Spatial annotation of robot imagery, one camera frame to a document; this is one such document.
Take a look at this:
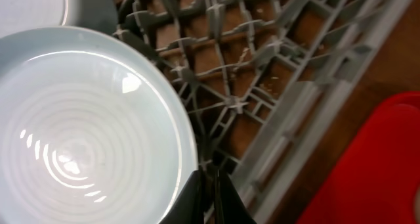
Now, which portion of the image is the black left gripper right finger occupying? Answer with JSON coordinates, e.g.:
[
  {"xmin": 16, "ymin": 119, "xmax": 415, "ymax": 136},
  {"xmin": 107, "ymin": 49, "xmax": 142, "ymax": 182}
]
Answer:
[{"xmin": 213, "ymin": 169, "xmax": 256, "ymax": 224}]

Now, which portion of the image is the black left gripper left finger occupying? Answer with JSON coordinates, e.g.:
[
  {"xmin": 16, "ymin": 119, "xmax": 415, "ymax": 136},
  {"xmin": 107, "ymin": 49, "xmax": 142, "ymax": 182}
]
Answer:
[{"xmin": 159, "ymin": 169, "xmax": 204, "ymax": 224}]

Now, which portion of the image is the light blue plate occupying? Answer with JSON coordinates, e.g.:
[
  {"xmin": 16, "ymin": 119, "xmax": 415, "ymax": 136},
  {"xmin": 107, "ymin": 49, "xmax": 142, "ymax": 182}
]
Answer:
[{"xmin": 1, "ymin": 27, "xmax": 198, "ymax": 223}]

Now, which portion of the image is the light blue bowl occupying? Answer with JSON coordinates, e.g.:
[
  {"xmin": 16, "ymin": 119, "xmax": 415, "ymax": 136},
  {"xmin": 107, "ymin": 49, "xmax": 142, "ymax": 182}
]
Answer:
[{"xmin": 1, "ymin": 0, "xmax": 68, "ymax": 37}]

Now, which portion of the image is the grey dishwasher rack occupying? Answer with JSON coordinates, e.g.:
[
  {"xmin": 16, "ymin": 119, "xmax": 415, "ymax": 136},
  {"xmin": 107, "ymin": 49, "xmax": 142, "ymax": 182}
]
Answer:
[{"xmin": 113, "ymin": 0, "xmax": 413, "ymax": 223}]

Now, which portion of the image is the red plastic tray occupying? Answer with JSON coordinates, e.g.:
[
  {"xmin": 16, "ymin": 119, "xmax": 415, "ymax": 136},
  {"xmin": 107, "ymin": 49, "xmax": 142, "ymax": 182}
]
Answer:
[{"xmin": 297, "ymin": 91, "xmax": 419, "ymax": 224}]

